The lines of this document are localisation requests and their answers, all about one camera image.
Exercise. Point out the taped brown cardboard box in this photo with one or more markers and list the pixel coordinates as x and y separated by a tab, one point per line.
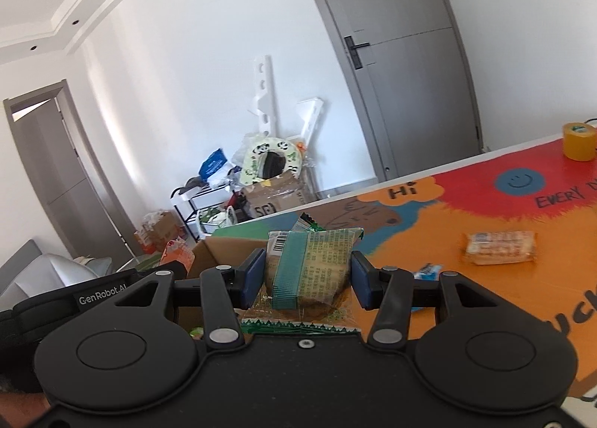
280	199

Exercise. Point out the grey closed door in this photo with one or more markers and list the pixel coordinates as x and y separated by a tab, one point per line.
401	83

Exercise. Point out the grey open door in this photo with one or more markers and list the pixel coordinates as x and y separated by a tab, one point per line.
60	176

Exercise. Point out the green floor bag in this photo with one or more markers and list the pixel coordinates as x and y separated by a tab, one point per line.
144	262

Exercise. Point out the orange snack packet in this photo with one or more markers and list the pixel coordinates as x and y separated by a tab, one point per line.
179	250

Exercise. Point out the round panda print cushion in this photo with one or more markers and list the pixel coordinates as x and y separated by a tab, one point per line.
249	162

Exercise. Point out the colourful printed mat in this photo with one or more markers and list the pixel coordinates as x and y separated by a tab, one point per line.
443	227

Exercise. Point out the black shoe rack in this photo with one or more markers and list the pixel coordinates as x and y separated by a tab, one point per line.
184	213

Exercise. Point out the small orange cardboard box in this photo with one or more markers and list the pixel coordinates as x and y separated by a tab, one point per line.
161	227

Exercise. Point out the blue snack packet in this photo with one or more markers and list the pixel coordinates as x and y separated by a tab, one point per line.
427	270

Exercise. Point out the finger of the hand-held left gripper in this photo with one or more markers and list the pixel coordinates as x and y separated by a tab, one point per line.
179	270

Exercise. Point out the white shelf board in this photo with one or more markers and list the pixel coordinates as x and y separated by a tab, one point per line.
310	118

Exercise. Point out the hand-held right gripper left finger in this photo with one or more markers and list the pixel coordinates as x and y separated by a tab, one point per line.
254	275

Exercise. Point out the orange cracker packet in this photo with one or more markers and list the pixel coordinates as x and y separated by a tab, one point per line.
501	247

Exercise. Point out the green banded pastry packet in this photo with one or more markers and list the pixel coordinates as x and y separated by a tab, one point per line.
312	264

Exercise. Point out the grey sofa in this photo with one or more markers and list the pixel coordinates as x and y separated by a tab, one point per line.
42	274

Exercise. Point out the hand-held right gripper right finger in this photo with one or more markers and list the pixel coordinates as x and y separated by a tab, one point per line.
361	276

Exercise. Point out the blue bag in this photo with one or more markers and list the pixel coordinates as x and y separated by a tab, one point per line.
212	164

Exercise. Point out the white perforated board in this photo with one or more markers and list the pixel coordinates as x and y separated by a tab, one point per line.
262	92

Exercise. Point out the yellow tape roll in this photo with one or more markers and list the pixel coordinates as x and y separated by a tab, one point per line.
578	142

